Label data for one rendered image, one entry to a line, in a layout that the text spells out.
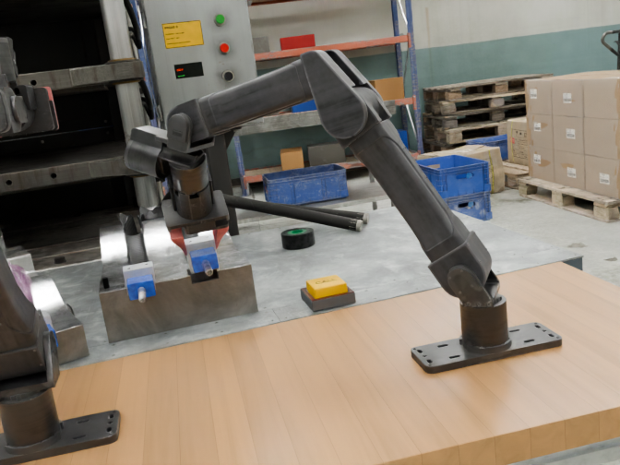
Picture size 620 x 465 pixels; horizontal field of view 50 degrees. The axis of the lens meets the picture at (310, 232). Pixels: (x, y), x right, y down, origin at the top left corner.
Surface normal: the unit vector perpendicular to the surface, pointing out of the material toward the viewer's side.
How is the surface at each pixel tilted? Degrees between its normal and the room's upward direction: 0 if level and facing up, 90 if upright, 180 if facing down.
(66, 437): 0
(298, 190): 93
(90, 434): 0
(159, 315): 90
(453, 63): 90
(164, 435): 0
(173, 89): 90
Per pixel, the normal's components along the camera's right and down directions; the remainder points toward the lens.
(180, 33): 0.27, 0.19
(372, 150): -0.27, 0.46
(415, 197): -0.33, 0.24
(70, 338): 0.54, 0.13
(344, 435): -0.12, -0.96
